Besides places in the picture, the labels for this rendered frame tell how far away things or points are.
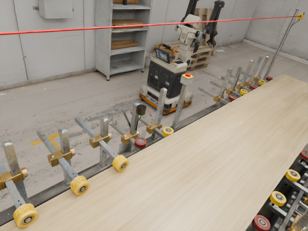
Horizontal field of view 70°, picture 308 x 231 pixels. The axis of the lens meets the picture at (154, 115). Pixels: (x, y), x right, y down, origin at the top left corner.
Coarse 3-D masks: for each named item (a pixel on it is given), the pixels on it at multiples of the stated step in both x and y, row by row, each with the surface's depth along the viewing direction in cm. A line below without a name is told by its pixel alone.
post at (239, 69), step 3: (240, 66) 241; (240, 69) 241; (237, 72) 244; (240, 72) 244; (237, 75) 245; (234, 78) 249; (237, 78) 247; (234, 81) 250; (234, 84) 251; (231, 87) 255; (234, 87) 254; (228, 96) 261
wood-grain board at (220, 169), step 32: (256, 96) 237; (288, 96) 251; (192, 128) 171; (224, 128) 178; (256, 128) 185; (288, 128) 193; (128, 160) 133; (160, 160) 138; (192, 160) 142; (224, 160) 146; (256, 160) 151; (288, 160) 157; (64, 192) 109; (96, 192) 112; (128, 192) 115; (160, 192) 118; (192, 192) 121; (224, 192) 125; (256, 192) 128; (32, 224) 95; (64, 224) 97; (96, 224) 99; (128, 224) 101; (160, 224) 104; (192, 224) 106; (224, 224) 109
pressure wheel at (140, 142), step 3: (138, 138) 150; (141, 138) 151; (144, 138) 151; (135, 141) 148; (138, 141) 149; (141, 141) 148; (144, 141) 149; (135, 144) 148; (138, 144) 146; (141, 144) 146; (144, 144) 147; (138, 147) 147; (141, 147) 147; (144, 147) 149
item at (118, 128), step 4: (104, 116) 173; (116, 124) 167; (116, 128) 164; (120, 128) 164; (120, 132) 162; (124, 132) 160; (132, 140) 155; (132, 144) 155; (136, 148) 153; (140, 148) 150
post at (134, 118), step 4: (136, 104) 145; (136, 108) 145; (132, 112) 149; (132, 116) 151; (136, 116) 150; (132, 120) 152; (136, 120) 152; (132, 124) 154; (136, 124) 154; (132, 128) 155; (132, 132) 157; (136, 132) 159; (128, 144) 166; (132, 148) 167
